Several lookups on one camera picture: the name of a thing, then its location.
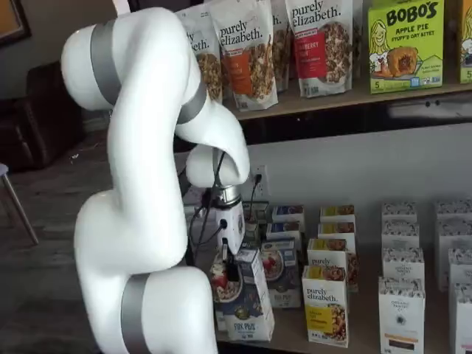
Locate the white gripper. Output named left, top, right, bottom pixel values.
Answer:
left=217, top=201, right=247, bottom=283

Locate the blue white flax cereal box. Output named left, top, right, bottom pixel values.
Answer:
left=271, top=204, right=305, bottom=224
left=265, top=221, right=304, bottom=243
left=260, top=238, right=302, bottom=309
left=209, top=247, right=276, bottom=342

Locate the yellow purely elizabeth box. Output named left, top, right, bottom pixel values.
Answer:
left=307, top=237, right=358, bottom=292
left=301, top=265, right=351, bottom=350
left=317, top=221, right=357, bottom=244
left=319, top=204, right=355, bottom=224

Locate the black metal wooden shelf rack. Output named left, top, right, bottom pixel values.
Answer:
left=213, top=0, right=472, bottom=354

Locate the green Bobo's apple pie box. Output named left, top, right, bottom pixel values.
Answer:
left=367, top=0, right=445, bottom=95

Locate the yellow Bobo's snack box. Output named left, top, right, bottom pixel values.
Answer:
left=459, top=0, right=472, bottom=85

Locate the white floral pantry carton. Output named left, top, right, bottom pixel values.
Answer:
left=448, top=247, right=472, bottom=292
left=381, top=246, right=425, bottom=281
left=453, top=282, right=472, bottom=354
left=381, top=201, right=418, bottom=224
left=437, top=217, right=472, bottom=292
left=381, top=221, right=420, bottom=250
left=378, top=276, right=427, bottom=354
left=434, top=199, right=472, bottom=222

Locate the blue purely elizabeth granola bag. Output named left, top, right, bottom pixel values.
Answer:
left=173, top=5, right=224, bottom=104

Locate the dark brown armchair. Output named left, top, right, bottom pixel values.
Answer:
left=0, top=60, right=88, bottom=173

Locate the chair with metal legs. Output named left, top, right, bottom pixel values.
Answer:
left=0, top=162, right=40, bottom=246

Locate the dark framed picture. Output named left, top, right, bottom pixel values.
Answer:
left=0, top=0, right=32, bottom=47

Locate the black power cord with plug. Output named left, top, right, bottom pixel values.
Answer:
left=247, top=173, right=263, bottom=222

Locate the white wall outlet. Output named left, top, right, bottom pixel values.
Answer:
left=254, top=164, right=271, bottom=196

